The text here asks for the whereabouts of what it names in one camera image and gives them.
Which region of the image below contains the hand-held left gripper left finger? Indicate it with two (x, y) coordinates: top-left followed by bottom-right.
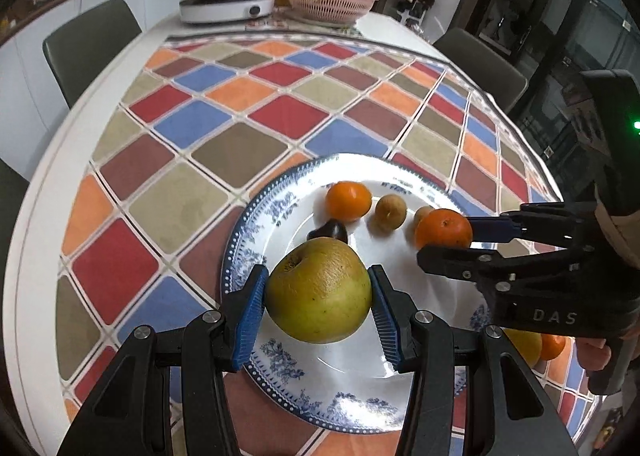
(57, 263), (271, 456)

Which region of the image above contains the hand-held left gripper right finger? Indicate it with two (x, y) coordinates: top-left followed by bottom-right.
(367, 264), (578, 456)

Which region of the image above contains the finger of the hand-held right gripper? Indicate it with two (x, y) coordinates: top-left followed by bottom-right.
(416, 245), (596, 287)
(466, 202), (601, 249)

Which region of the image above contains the orange mandarin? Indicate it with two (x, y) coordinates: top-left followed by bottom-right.
(415, 208), (474, 252)
(326, 181), (373, 223)
(540, 334), (567, 362)

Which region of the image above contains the small brown kiwi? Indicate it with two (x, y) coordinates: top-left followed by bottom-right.
(413, 206), (436, 237)
(375, 194), (407, 233)

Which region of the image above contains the blue rimmed white plate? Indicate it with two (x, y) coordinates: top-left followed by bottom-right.
(221, 152), (506, 437)

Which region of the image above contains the green apple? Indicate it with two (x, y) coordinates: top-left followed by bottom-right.
(265, 238), (373, 344)

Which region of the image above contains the dark purple plum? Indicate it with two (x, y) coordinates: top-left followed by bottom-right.
(306, 219), (349, 243)

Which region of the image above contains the person's right hand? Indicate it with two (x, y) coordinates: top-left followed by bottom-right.
(575, 336), (612, 373)

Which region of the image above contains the yellow pear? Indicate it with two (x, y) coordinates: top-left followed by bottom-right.
(502, 328), (543, 374)

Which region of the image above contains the grey dining chair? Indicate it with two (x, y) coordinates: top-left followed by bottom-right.
(42, 0), (143, 109)
(0, 156), (31, 237)
(432, 27), (529, 112)

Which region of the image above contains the colourful checkered tablecloth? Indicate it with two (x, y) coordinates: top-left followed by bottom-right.
(55, 33), (601, 456)

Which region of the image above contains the black framed glass door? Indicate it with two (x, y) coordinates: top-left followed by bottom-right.
(465, 0), (640, 197)

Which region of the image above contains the pink plastic basket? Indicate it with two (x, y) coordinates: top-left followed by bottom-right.
(285, 0), (379, 27)

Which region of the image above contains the white induction cooker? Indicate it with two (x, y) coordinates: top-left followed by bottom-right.
(179, 0), (277, 26)

